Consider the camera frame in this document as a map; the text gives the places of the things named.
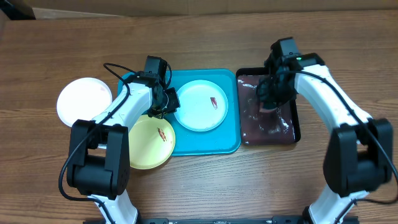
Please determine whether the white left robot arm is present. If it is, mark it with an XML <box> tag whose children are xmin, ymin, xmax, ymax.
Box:
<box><xmin>59</xmin><ymin>71</ymin><xmax>179</xmax><ymax>223</ymax></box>

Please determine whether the light blue plate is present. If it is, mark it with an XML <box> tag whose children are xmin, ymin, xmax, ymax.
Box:
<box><xmin>175</xmin><ymin>80</ymin><xmax>228</xmax><ymax>132</ymax></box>

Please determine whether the brown cardboard backdrop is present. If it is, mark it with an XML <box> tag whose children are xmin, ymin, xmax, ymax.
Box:
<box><xmin>20</xmin><ymin>0</ymin><xmax>397</xmax><ymax>18</ymax></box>

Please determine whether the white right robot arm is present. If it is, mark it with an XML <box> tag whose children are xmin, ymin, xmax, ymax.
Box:
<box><xmin>256</xmin><ymin>50</ymin><xmax>397</xmax><ymax>224</ymax></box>

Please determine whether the dark object top left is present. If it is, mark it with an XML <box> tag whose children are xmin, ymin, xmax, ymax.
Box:
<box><xmin>1</xmin><ymin>0</ymin><xmax>36</xmax><ymax>21</ymax></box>

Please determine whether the yellow plate with stain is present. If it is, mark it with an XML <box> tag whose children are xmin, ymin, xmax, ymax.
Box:
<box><xmin>129</xmin><ymin>115</ymin><xmax>176</xmax><ymax>170</ymax></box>

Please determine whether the green and pink sponge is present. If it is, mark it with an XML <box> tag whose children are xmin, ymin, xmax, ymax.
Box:
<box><xmin>259</xmin><ymin>106</ymin><xmax>276</xmax><ymax>113</ymax></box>

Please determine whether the pink plate with red stain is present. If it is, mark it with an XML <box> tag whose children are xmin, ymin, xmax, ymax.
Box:
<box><xmin>57</xmin><ymin>77</ymin><xmax>113</xmax><ymax>127</ymax></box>

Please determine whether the black rectangular water tray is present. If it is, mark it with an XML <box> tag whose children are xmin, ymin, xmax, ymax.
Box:
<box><xmin>236</xmin><ymin>67</ymin><xmax>301</xmax><ymax>146</ymax></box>

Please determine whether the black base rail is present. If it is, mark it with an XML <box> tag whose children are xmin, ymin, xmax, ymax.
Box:
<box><xmin>83</xmin><ymin>214</ymin><xmax>358</xmax><ymax>224</ymax></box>

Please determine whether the teal plastic serving tray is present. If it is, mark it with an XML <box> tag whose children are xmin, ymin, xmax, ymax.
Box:
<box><xmin>117</xmin><ymin>68</ymin><xmax>242</xmax><ymax>157</ymax></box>

